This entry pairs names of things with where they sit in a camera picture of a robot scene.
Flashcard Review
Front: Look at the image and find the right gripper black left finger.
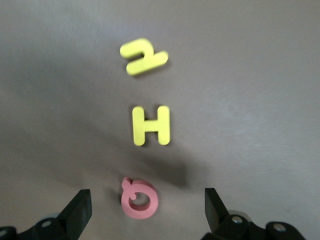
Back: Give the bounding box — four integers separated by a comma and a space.
0, 189, 93, 240

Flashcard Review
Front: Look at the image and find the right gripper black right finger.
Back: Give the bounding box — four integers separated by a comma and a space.
201, 187, 307, 240

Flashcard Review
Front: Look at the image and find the red foam letter Q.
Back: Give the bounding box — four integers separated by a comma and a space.
120, 176, 160, 221

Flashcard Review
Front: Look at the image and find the yellow foam capital letter H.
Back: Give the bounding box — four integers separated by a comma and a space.
131, 105, 172, 147

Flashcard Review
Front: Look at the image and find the brown table cover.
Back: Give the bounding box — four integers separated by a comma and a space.
0, 0, 320, 240

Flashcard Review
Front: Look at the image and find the yellow foam small letter h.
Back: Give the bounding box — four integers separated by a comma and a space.
119, 37, 169, 77

